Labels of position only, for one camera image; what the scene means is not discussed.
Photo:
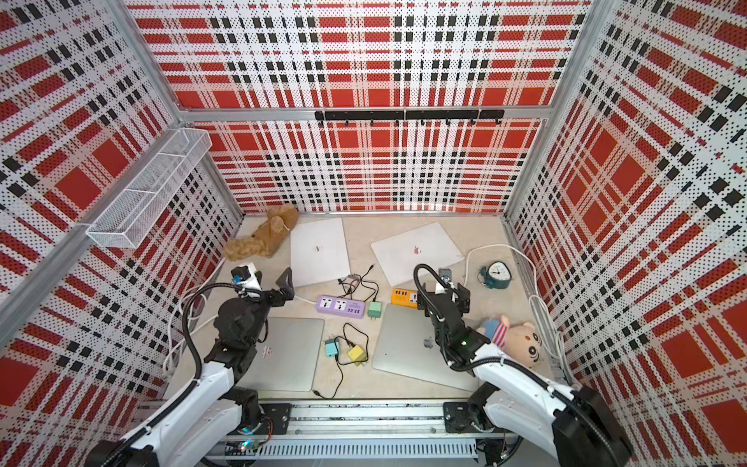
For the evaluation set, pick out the pink charger adapter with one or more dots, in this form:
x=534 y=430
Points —
x=350 y=282

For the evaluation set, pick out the teal alarm clock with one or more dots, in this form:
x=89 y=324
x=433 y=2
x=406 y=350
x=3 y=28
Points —
x=496 y=276

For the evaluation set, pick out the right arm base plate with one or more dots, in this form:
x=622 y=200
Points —
x=466 y=418

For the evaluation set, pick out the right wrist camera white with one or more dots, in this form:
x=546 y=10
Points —
x=443 y=277

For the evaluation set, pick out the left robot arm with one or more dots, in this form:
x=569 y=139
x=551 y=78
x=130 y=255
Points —
x=211 y=405

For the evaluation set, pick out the pink plush doll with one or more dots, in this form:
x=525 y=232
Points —
x=521 y=342

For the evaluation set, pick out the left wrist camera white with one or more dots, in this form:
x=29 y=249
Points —
x=246 y=277

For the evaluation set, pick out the green charger adapter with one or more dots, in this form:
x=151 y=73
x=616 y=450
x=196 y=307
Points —
x=375 y=310

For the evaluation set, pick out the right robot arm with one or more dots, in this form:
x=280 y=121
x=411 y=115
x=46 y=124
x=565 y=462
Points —
x=574 y=426

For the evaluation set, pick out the purple power strip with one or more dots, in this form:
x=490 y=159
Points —
x=342 y=307

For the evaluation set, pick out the yellow charger adapter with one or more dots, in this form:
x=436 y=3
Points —
x=357 y=354

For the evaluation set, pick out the silver laptop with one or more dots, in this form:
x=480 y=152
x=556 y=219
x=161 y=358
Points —
x=287 y=360
x=407 y=347

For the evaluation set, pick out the black hook rail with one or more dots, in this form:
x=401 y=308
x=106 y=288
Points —
x=410 y=115

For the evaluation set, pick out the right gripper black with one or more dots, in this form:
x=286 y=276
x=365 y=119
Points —
x=463 y=301

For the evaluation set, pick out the white wire basket shelf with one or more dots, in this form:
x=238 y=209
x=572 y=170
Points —
x=133 y=213

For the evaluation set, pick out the silver laptop front left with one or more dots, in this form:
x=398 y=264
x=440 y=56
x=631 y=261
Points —
x=287 y=360

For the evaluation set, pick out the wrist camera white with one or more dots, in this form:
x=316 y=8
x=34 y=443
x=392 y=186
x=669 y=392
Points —
x=246 y=277
x=443 y=277

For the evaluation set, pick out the teal charger adapter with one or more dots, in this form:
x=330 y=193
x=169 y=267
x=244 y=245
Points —
x=332 y=348

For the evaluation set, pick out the white laptop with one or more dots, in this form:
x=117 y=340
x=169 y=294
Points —
x=318 y=252
x=430 y=245

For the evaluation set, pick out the white laptop back left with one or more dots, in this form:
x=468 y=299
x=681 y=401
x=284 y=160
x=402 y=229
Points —
x=318 y=252

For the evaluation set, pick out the orange power strip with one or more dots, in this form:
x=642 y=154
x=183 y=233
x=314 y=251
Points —
x=404 y=298

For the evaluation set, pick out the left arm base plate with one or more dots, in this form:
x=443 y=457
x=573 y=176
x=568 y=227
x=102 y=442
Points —
x=264 y=418

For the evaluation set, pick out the silver laptop front right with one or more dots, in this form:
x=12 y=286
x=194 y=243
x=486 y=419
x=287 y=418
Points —
x=407 y=347

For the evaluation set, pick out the brown teddy bear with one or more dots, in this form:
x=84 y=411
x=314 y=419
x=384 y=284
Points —
x=267 y=238

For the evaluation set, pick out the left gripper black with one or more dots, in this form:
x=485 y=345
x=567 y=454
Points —
x=286 y=291

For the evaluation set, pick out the white laptop back right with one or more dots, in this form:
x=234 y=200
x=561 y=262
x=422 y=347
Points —
x=430 y=245

